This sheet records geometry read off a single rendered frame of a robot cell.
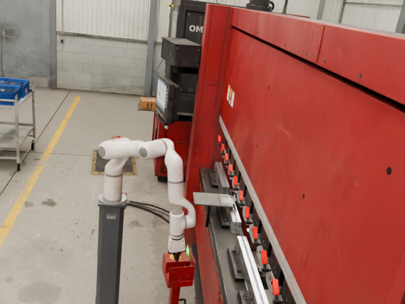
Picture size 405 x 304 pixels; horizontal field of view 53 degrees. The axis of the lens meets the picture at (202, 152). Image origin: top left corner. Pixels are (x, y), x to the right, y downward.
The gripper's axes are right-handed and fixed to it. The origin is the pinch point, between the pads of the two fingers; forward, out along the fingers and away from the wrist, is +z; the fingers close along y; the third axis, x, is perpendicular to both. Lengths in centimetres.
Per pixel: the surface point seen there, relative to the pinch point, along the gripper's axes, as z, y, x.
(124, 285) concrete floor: 82, 30, -81
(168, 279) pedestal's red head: 13.6, 5.6, 2.2
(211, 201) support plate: -12, -33, -43
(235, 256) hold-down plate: -2.5, -34.2, 9.8
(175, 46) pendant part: -106, -27, -149
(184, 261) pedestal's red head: 7.3, -5.7, -5.0
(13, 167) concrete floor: 69, 154, -325
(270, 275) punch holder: -36, -29, 69
